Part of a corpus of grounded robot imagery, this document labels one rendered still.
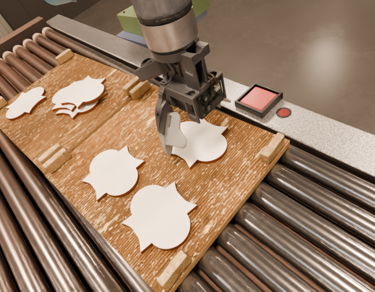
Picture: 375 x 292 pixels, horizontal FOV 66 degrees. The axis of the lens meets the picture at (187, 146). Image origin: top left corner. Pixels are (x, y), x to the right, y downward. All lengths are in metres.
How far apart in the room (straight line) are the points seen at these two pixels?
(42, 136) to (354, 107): 1.69
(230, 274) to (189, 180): 0.18
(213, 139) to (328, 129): 0.22
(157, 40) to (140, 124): 0.33
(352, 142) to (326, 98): 1.45
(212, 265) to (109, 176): 0.27
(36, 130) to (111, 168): 0.32
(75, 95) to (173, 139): 0.43
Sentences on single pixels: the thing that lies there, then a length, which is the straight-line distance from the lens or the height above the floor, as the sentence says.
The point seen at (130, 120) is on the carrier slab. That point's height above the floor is 0.94.
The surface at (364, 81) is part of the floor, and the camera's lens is 2.18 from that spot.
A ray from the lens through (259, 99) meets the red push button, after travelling 0.67.
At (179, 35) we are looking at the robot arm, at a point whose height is 1.20.
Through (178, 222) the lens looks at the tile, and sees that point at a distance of 0.50.
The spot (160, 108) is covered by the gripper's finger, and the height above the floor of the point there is 1.08.
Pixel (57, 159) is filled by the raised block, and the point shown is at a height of 0.96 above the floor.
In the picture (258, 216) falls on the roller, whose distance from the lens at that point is 0.51.
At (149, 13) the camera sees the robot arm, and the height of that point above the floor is 1.23.
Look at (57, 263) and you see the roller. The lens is 0.62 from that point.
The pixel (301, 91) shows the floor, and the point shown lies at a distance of 2.10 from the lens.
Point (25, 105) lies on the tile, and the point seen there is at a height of 0.95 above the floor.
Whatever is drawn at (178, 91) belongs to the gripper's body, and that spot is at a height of 1.11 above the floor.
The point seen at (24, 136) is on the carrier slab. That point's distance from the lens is 0.90.
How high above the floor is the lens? 1.38
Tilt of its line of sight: 47 degrees down
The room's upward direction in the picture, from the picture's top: 23 degrees counter-clockwise
